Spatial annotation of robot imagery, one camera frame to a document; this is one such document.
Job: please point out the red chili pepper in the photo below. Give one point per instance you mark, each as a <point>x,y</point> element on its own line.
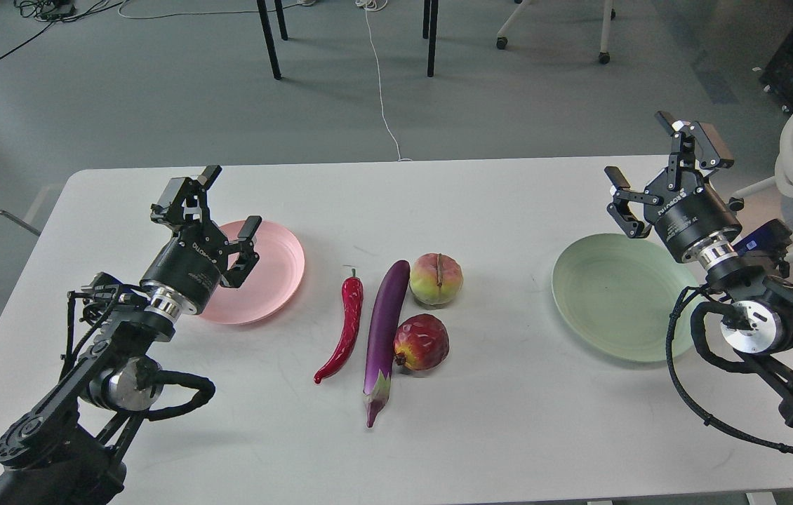
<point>352,297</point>

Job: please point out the black table legs left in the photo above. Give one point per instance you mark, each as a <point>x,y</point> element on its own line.
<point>265,13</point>

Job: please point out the black table legs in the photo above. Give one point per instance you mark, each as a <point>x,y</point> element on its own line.
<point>430,25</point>
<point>265,13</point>

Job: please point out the black table legs right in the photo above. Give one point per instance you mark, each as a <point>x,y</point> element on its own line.
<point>430,25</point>

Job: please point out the pink plate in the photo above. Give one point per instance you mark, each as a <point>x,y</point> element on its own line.
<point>269,286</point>

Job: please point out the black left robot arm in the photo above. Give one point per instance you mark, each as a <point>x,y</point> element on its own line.
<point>69,448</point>

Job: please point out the red pomegranate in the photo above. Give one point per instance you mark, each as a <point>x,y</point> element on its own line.
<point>421,343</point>

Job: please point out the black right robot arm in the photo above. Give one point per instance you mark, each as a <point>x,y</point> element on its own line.
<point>744,323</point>

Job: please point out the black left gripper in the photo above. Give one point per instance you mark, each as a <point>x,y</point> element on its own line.
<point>199,257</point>

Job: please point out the light green plate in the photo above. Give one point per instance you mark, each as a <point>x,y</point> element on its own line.
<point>617,294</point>

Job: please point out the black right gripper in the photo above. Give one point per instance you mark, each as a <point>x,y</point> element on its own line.
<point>697,211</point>

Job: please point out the yellow-pink peach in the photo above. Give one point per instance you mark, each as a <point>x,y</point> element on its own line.
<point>435,279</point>

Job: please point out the purple eggplant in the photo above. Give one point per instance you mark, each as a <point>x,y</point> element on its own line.
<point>385,319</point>

